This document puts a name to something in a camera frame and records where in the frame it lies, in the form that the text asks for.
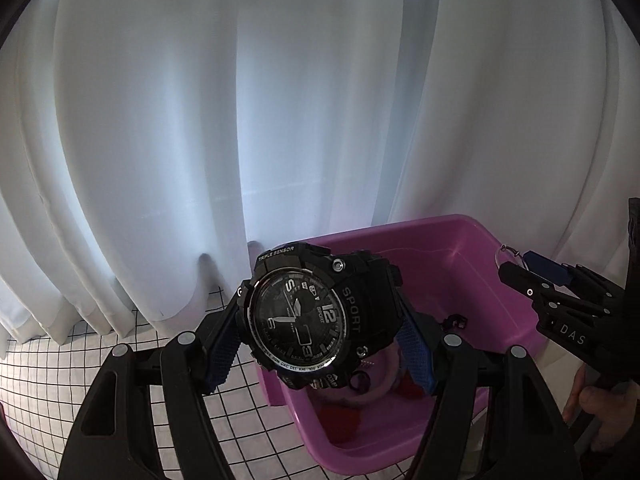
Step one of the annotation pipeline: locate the dark red hair scrunchie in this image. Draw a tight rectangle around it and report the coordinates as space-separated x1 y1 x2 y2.
317 402 363 443

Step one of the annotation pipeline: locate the pink plastic storage box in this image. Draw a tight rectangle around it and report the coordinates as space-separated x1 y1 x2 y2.
256 214 549 477

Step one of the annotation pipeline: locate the white black-checked bed sheet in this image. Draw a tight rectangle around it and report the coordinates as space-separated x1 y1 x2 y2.
0 285 431 480

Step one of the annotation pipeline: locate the person's right hand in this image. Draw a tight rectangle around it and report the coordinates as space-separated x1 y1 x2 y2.
561 364 632 429

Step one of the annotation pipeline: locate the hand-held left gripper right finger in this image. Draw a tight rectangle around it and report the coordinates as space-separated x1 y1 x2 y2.
395 305 593 480

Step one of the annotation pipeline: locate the black sport wrist watch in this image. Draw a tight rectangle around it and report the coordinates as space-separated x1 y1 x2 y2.
237 242 404 392

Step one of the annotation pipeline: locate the white curtain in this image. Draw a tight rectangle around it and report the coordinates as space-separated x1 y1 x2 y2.
0 0 640 346

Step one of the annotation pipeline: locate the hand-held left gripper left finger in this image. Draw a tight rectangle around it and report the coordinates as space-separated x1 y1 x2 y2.
57 294 251 480

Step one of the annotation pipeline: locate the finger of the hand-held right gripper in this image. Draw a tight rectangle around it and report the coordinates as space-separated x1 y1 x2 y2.
524 251 577 287
498 262 557 313

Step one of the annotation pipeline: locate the large silver hoop ring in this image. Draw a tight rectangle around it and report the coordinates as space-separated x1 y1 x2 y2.
494 244 528 267

